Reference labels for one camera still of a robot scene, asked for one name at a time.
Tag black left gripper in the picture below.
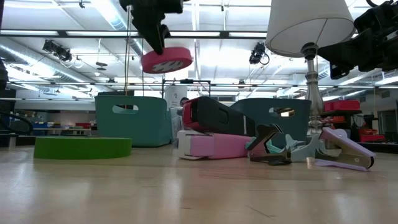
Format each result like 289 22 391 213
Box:
119 0 184 55

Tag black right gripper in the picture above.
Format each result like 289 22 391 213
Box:
317 18 398 80

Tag pink tape roll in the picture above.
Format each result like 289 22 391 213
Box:
141 47 193 74

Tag black and red stapler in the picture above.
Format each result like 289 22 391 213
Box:
182 96 257 138

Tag pink and white stapler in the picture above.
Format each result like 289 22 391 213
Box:
176 129 253 161

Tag green tape roll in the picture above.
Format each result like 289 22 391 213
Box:
33 136 133 161

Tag purple staple remover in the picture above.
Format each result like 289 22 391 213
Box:
313 126 377 172

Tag light teal staple remover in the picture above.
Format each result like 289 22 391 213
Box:
245 133 326 163

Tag black staple remover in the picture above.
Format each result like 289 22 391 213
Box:
247 124 293 166

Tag table lamp white shade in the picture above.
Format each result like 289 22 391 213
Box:
265 0 356 138

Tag red storage bins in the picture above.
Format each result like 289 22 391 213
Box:
323 99 362 113

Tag black overhead beam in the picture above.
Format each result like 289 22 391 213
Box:
0 29 271 40

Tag red storage bin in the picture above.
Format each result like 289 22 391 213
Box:
359 129 386 143

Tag teal green plastic bin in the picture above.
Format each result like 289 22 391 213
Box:
95 95 172 148

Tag dark teal plastic bin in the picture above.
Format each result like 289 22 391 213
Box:
230 98 312 149

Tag yellow hanging cable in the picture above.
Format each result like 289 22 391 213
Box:
124 6 134 96

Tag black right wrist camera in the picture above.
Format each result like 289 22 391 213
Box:
353 0 398 32

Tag silver ventilation duct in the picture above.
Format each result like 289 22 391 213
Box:
95 0 162 68

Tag black ceiling-mounted camera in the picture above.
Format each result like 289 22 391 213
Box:
55 46 73 62
42 39 59 54
248 42 270 65

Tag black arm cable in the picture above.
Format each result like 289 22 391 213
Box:
0 111 34 135

